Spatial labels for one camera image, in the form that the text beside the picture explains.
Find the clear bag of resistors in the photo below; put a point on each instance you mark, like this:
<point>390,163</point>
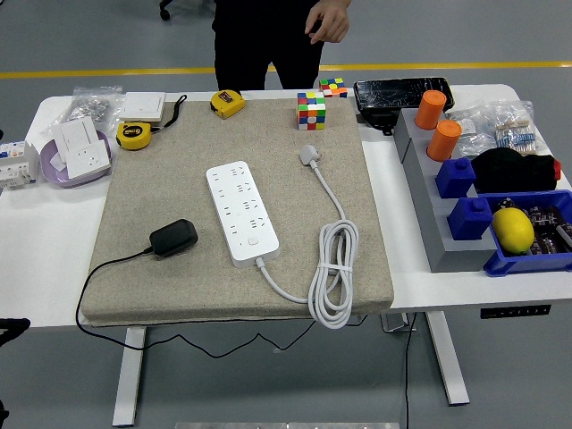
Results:
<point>514,136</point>

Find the beige mat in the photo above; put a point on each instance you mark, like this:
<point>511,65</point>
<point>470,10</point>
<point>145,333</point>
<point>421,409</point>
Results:
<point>179,179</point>

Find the person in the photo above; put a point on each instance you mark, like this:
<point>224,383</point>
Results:
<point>263,40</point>

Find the yellow lemon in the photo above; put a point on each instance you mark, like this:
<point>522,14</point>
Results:
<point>513,231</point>

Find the blue plastic bin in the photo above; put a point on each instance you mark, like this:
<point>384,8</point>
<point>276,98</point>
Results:
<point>527,266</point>

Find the small puzzle cube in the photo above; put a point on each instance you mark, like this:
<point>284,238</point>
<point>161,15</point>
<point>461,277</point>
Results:
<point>333,88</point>

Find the white socket panel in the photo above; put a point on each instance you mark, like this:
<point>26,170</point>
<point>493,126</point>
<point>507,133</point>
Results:
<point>87,161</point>

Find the clear bag of metal parts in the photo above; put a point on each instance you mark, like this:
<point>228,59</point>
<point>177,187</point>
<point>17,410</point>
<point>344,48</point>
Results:
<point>89,107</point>

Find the orange cylinder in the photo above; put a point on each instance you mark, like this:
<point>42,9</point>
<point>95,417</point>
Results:
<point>443,140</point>
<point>430,109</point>

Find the black office chair base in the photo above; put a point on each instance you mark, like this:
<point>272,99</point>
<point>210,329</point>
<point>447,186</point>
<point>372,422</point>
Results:
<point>165,11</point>

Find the black desk control panel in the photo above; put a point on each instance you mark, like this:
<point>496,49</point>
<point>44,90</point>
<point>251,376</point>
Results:
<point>515,311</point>

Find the person's left hand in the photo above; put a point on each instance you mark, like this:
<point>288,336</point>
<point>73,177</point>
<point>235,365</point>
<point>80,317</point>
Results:
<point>330,20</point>

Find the grey metal bracket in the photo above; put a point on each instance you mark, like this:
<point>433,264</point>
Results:
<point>395,322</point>

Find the white table leg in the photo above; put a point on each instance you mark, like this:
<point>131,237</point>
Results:
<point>129,375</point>
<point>447,357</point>

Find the clear bag of small parts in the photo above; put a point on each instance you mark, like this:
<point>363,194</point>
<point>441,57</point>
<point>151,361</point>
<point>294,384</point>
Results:
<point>473,129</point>

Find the large puzzle cube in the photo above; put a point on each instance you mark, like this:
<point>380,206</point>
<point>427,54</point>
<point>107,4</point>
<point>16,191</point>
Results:
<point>310,111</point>

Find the purple plate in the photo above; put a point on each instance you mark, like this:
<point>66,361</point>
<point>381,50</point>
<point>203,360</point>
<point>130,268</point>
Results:
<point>51,175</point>

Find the white wall switch panel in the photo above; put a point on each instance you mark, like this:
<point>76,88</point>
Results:
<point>142,106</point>

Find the black cloth with red tag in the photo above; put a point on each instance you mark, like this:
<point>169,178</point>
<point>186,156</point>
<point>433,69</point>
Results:
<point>509,172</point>

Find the black wrapped box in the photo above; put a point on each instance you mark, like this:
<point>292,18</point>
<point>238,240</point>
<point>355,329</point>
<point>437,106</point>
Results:
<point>389,91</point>

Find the dark cylindrical capacitor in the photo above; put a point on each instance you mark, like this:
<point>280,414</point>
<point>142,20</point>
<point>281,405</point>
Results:
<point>507,204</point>
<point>541,216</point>
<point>544,245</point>
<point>564,230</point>

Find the blue block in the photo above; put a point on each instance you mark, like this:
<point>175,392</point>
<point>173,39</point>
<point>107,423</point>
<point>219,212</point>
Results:
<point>469,218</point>
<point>455,178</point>

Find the white circuit breaker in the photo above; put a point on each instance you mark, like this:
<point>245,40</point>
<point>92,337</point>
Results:
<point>15,167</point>

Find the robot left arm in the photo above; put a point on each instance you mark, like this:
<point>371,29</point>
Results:
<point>15,324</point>

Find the grey stepped stand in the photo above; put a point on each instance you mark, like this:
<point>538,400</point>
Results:
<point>429,214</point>

